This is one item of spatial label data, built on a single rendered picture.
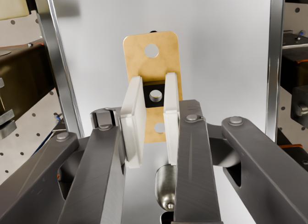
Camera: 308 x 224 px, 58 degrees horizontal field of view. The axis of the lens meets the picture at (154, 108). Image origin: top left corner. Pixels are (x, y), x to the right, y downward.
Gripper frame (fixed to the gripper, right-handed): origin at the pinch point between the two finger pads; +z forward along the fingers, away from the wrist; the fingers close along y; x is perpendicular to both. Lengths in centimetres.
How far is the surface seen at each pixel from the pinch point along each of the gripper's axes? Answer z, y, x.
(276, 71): 11.3, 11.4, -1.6
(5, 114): 5.4, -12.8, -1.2
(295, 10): 41.0, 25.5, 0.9
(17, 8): 8.4, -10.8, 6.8
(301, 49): 26.5, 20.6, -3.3
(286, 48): 28.1, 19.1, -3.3
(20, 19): 40.9, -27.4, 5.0
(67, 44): 11.0, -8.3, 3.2
